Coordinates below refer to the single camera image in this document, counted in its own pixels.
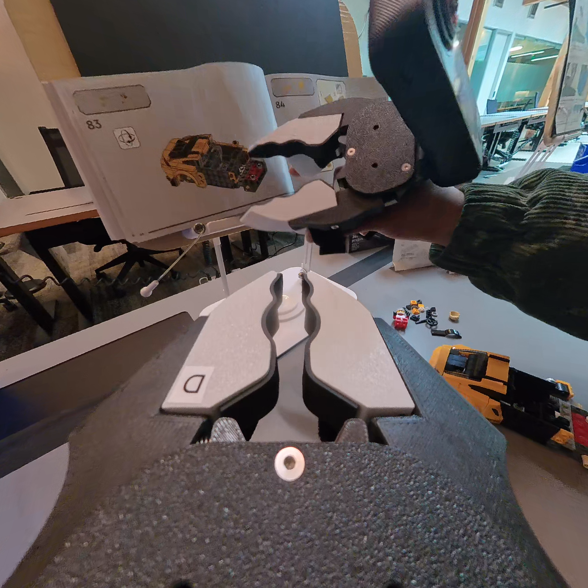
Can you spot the white paper bag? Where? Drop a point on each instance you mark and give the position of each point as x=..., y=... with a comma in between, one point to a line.
x=411, y=257

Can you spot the wooden top desk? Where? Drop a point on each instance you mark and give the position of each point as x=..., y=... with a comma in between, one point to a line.
x=46, y=216

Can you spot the black lego wrench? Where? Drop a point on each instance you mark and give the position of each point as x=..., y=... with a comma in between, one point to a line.
x=445, y=332

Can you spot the display board on stand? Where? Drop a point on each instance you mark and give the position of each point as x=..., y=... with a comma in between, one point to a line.
x=572, y=69

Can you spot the pile of small lego parts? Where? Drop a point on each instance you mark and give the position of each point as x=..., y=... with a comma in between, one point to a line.
x=422, y=312

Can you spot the person's right hand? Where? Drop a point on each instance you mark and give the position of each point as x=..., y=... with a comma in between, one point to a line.
x=427, y=216

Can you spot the lego instruction booklet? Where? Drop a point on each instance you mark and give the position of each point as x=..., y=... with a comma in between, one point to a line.
x=183, y=101

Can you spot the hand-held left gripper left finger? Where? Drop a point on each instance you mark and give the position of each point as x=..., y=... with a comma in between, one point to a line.
x=229, y=353

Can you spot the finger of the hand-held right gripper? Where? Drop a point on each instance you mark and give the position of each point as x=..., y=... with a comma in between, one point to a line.
x=294, y=209
x=303, y=135

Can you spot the black office chair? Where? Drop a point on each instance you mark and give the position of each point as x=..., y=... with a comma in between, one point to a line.
x=138, y=262

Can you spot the yellow lego car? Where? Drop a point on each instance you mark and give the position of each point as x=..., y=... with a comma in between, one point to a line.
x=477, y=372

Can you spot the person's right forearm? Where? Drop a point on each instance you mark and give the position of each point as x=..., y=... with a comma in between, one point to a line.
x=519, y=239

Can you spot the long white office desk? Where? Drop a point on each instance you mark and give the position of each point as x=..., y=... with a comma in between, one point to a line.
x=510, y=121

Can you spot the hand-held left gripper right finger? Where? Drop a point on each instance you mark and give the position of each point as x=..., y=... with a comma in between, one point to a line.
x=353, y=358

